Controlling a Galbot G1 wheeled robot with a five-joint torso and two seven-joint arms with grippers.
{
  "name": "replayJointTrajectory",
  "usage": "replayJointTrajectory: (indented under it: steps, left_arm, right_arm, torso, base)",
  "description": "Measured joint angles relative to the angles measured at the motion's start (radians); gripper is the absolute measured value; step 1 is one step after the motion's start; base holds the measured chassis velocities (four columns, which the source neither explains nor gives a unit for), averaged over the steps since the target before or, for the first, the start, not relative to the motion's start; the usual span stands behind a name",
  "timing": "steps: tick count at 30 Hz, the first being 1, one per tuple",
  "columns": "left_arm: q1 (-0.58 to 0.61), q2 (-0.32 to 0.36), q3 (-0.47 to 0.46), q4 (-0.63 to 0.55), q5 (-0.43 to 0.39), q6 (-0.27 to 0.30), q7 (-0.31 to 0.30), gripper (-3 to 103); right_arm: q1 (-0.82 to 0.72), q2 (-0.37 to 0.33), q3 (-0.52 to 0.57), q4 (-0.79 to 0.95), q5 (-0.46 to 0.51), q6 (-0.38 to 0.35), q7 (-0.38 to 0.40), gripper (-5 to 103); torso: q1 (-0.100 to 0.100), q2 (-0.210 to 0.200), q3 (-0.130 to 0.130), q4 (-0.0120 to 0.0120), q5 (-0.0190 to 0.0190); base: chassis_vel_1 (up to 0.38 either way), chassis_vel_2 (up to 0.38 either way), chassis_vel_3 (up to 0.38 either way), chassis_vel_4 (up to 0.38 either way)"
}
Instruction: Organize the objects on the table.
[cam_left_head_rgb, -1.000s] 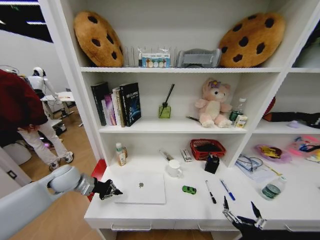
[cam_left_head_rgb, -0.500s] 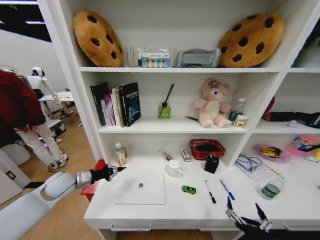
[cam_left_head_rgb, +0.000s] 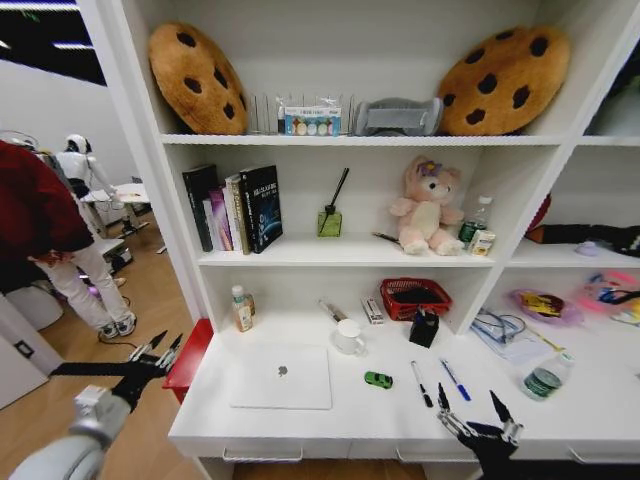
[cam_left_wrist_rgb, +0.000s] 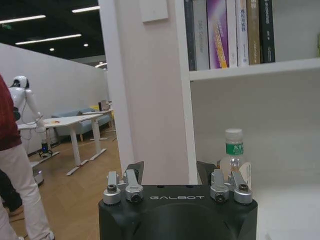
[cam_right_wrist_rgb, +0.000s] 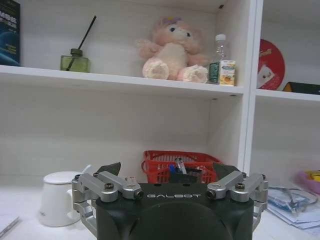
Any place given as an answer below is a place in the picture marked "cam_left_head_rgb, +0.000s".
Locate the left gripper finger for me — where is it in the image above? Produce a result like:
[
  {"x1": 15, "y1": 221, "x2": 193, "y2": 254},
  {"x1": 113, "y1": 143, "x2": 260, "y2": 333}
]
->
[
  {"x1": 153, "y1": 333, "x2": 185, "y2": 372},
  {"x1": 128, "y1": 329, "x2": 169, "y2": 362}
]

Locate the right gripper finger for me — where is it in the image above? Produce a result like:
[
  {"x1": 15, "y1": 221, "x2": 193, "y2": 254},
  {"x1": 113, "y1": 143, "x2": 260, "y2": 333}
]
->
[
  {"x1": 489, "y1": 389, "x2": 525, "y2": 447},
  {"x1": 436, "y1": 381, "x2": 477, "y2": 441}
]

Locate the blue ballpoint pen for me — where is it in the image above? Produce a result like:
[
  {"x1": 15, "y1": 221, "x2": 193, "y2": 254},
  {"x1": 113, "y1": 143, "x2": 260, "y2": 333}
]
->
[{"x1": 439, "y1": 357, "x2": 473, "y2": 403}]

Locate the black marker pen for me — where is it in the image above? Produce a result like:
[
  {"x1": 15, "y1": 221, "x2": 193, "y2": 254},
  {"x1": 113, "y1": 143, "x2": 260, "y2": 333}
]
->
[{"x1": 410, "y1": 360, "x2": 435, "y2": 409}]

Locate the lying green label water bottle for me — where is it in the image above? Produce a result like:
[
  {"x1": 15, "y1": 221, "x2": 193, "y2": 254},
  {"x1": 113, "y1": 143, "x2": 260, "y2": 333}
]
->
[{"x1": 521, "y1": 351, "x2": 576, "y2": 403}]

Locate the clear document pouch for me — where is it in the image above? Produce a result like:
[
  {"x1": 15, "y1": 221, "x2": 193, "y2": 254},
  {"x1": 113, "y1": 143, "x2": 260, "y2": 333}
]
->
[{"x1": 470, "y1": 308, "x2": 552, "y2": 365}]

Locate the green toy car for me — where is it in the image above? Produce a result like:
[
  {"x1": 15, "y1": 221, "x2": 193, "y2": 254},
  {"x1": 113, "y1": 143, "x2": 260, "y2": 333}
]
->
[{"x1": 363, "y1": 370, "x2": 395, "y2": 390}]

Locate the orange drink bottle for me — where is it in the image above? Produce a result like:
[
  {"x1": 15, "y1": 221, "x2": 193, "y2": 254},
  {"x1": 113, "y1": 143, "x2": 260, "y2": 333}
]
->
[{"x1": 230, "y1": 284, "x2": 257, "y2": 334}]

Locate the black pen holder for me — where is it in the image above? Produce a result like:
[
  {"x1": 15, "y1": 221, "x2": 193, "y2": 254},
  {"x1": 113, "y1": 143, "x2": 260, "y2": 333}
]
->
[{"x1": 408, "y1": 305, "x2": 442, "y2": 350}]

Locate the yellow pencil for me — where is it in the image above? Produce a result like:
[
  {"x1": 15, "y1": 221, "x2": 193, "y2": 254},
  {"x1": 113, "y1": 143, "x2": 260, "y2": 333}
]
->
[{"x1": 523, "y1": 323, "x2": 567, "y2": 352}]

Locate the white shelving desk unit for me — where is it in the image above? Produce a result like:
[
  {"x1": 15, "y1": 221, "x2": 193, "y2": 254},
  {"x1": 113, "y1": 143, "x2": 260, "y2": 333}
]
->
[{"x1": 77, "y1": 0, "x2": 640, "y2": 480}]

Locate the white laptop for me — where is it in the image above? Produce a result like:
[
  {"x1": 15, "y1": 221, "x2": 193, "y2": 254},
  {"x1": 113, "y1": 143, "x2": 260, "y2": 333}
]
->
[{"x1": 228, "y1": 343, "x2": 334, "y2": 412}]

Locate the purple snack bag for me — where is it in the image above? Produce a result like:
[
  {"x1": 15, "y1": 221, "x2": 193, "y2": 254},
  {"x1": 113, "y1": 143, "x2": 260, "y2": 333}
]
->
[{"x1": 506, "y1": 288, "x2": 586, "y2": 326}]

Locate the white round bin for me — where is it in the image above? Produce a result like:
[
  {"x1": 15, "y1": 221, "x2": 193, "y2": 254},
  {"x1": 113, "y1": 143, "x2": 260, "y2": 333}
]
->
[{"x1": 3, "y1": 278, "x2": 66, "y2": 332}]

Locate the red plastic basket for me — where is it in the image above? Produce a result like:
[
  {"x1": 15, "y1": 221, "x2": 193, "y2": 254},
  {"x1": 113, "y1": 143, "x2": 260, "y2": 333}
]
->
[{"x1": 378, "y1": 276, "x2": 454, "y2": 323}]

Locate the white mug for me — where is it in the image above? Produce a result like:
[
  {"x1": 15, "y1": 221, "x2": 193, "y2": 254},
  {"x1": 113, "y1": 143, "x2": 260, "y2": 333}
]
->
[{"x1": 332, "y1": 318, "x2": 368, "y2": 357}]

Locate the white pen box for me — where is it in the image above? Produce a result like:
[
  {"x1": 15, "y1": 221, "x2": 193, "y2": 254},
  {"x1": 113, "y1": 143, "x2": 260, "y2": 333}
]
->
[{"x1": 360, "y1": 295, "x2": 387, "y2": 327}]

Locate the thin white book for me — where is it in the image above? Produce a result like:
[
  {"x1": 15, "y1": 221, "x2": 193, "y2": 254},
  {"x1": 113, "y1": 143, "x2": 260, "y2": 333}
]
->
[{"x1": 202, "y1": 198, "x2": 217, "y2": 252}]

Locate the purple book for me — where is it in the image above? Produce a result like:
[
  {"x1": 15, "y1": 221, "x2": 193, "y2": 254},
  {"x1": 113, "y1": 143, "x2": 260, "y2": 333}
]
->
[{"x1": 208, "y1": 186, "x2": 235, "y2": 252}]

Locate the tall black book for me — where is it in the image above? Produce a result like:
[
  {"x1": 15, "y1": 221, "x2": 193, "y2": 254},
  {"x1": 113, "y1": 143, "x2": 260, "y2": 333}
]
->
[{"x1": 181, "y1": 163, "x2": 220, "y2": 253}]

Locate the beige book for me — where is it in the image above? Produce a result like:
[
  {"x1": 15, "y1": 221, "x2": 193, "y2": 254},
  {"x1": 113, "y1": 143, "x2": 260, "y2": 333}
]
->
[{"x1": 224, "y1": 173, "x2": 252, "y2": 256}]

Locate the white background table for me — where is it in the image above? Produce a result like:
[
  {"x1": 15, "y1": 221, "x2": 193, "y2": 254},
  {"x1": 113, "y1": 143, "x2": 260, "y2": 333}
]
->
[{"x1": 81, "y1": 181, "x2": 152, "y2": 207}]

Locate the clear pen tube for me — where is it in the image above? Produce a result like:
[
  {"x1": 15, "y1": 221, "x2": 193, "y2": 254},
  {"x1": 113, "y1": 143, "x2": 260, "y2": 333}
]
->
[{"x1": 318, "y1": 297, "x2": 352, "y2": 324}]

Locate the pink mesh bag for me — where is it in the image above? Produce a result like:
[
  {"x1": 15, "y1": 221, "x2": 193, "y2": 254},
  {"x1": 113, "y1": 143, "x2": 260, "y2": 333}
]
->
[{"x1": 578, "y1": 270, "x2": 640, "y2": 325}]

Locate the person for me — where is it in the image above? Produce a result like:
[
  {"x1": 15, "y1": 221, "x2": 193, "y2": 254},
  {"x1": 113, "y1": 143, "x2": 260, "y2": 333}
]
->
[{"x1": 0, "y1": 139, "x2": 138, "y2": 341}]

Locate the black book blue print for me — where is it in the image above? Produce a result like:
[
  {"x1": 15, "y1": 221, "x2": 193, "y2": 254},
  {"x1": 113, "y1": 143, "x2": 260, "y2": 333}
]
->
[{"x1": 239, "y1": 164, "x2": 284, "y2": 255}]

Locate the small white carton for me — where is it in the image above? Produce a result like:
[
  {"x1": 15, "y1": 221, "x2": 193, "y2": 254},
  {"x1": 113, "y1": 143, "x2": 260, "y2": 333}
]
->
[{"x1": 469, "y1": 228, "x2": 498, "y2": 258}]

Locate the upright green label water bottle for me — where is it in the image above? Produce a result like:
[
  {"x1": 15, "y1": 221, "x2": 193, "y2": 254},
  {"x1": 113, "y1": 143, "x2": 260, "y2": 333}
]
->
[{"x1": 457, "y1": 195, "x2": 494, "y2": 251}]

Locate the white humanoid robot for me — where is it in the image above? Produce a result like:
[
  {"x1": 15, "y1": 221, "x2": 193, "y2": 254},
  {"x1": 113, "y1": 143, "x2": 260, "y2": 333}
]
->
[{"x1": 53, "y1": 132, "x2": 125, "y2": 212}]

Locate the black and red fabric item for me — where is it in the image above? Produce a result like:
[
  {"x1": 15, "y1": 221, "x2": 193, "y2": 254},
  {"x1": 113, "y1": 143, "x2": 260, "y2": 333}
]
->
[{"x1": 523, "y1": 191, "x2": 640, "y2": 259}]

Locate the pink plush bunny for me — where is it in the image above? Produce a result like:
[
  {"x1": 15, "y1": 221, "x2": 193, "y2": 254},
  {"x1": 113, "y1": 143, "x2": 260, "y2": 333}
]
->
[{"x1": 388, "y1": 155, "x2": 467, "y2": 257}]

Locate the green reed diffuser bottle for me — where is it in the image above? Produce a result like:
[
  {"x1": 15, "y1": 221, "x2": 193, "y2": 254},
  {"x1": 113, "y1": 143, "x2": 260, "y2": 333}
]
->
[{"x1": 316, "y1": 167, "x2": 351, "y2": 238}]

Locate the colourful sticky notes pack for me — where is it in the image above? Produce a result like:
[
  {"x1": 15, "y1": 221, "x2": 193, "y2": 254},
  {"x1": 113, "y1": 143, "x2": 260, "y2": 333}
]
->
[{"x1": 276, "y1": 95, "x2": 344, "y2": 138}]

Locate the brown cookie cushion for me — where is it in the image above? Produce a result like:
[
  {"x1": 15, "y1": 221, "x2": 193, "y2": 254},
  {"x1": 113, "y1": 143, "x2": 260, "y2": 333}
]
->
[
  {"x1": 147, "y1": 20, "x2": 249, "y2": 136},
  {"x1": 436, "y1": 24, "x2": 572, "y2": 137}
]

